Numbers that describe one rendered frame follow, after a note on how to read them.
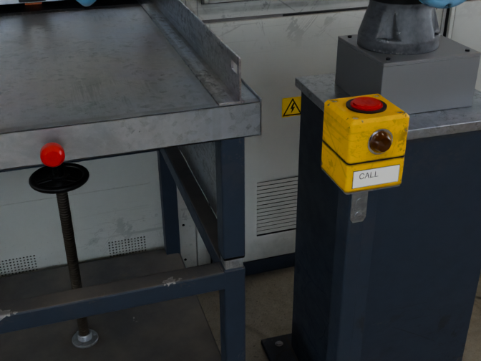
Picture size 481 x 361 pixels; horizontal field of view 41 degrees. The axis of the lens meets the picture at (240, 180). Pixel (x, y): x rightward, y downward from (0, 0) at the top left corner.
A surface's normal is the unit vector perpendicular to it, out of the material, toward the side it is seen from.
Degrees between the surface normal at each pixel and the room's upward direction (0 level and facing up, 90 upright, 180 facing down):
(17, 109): 0
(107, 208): 90
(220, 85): 0
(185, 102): 0
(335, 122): 90
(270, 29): 90
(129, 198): 90
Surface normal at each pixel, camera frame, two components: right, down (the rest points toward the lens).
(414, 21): 0.17, 0.16
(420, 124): 0.00, -0.88
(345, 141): -0.95, 0.15
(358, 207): 0.30, 0.45
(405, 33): -0.08, 0.18
